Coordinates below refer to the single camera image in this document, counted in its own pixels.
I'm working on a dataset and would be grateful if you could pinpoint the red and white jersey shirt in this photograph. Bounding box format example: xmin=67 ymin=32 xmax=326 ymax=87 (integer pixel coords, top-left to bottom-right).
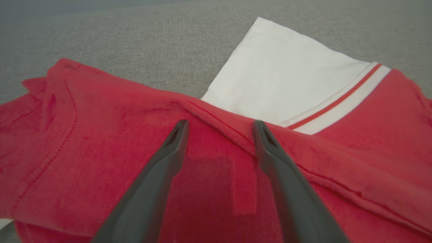
xmin=0 ymin=17 xmax=432 ymax=243

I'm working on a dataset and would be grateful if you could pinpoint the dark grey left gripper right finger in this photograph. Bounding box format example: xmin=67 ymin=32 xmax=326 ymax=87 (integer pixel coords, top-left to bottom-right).
xmin=252 ymin=120 xmax=350 ymax=243

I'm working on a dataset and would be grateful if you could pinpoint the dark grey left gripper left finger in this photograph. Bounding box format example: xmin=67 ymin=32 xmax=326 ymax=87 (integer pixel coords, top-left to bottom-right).
xmin=90 ymin=119 xmax=189 ymax=243

